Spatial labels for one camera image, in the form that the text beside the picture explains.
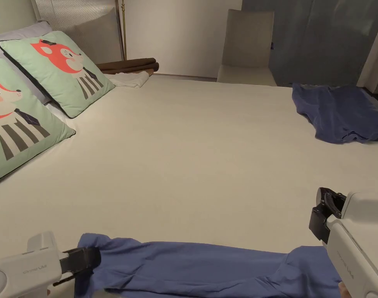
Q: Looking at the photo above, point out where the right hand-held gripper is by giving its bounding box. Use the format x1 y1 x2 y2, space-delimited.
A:
308 187 378 298

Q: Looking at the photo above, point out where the pale ribbed headboard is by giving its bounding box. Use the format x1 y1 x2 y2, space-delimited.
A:
30 0 118 32

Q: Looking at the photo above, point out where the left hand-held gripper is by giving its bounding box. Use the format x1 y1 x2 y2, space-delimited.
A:
0 231 102 298

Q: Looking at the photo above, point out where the blue shirt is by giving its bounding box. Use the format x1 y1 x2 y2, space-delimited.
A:
73 232 344 298

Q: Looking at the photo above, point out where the white folded cloth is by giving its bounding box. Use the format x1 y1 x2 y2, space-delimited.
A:
108 71 150 89

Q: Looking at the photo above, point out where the dark blue garment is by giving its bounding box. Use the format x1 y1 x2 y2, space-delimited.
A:
292 82 378 145

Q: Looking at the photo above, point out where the large green fox print cushion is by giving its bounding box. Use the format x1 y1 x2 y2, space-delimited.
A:
0 57 76 187

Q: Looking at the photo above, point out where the bed with beige sheet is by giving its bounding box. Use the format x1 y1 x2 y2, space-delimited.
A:
0 72 378 298

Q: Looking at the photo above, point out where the beige upholstered chair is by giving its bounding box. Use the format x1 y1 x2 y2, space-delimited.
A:
216 9 275 84

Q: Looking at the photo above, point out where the small green fox print cushion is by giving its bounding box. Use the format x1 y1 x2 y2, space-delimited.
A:
0 30 116 119

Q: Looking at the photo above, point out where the pale lilac pillow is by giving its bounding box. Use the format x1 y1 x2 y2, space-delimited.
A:
0 21 54 105

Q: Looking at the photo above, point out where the brass lamp pole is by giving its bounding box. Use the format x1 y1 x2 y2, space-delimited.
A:
114 0 128 60

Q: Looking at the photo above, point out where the brown rolled blanket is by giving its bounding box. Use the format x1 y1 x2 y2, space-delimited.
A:
96 57 160 76

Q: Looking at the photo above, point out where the person's right hand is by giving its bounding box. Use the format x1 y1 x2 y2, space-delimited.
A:
337 281 352 298

